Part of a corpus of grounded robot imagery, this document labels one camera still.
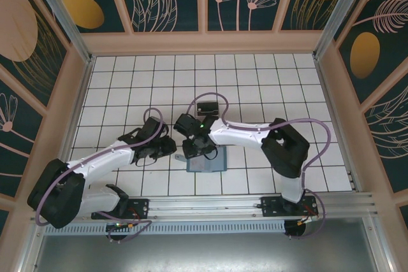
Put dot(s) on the grey metal sheet panel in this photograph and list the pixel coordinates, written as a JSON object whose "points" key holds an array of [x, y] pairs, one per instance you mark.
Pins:
{"points": [[204, 253]]}

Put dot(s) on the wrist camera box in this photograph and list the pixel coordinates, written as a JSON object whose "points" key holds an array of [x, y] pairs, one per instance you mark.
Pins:
{"points": [[153, 127], [186, 124]]}

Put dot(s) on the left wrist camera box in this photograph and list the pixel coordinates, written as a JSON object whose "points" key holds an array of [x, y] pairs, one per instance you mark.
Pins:
{"points": [[153, 127]]}

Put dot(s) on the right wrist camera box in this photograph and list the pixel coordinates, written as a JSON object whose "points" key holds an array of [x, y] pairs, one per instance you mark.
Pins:
{"points": [[186, 124]]}

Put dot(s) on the clear acrylic card stand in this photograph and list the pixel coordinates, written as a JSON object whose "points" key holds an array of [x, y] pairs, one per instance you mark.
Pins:
{"points": [[208, 113]]}

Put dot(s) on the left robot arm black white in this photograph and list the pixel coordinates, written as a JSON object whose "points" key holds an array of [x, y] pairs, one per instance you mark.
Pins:
{"points": [[102, 160]]}

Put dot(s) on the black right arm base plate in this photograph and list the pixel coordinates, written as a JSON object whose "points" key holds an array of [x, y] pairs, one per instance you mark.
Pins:
{"points": [[271, 206]]}

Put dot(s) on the aluminium mounting rail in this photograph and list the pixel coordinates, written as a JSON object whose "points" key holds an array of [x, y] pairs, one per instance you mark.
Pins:
{"points": [[204, 205]]}

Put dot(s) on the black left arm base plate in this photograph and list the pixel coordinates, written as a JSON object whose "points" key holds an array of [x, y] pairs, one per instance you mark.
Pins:
{"points": [[140, 206]]}

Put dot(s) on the aluminium frame post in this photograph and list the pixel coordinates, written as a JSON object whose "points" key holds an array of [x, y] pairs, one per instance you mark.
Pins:
{"points": [[339, 14], [65, 14]]}

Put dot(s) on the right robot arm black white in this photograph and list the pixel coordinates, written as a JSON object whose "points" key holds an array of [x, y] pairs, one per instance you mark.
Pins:
{"points": [[239, 133]]}

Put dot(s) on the teal leather card holder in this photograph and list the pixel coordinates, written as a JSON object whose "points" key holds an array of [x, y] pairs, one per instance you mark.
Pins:
{"points": [[221, 157]]}

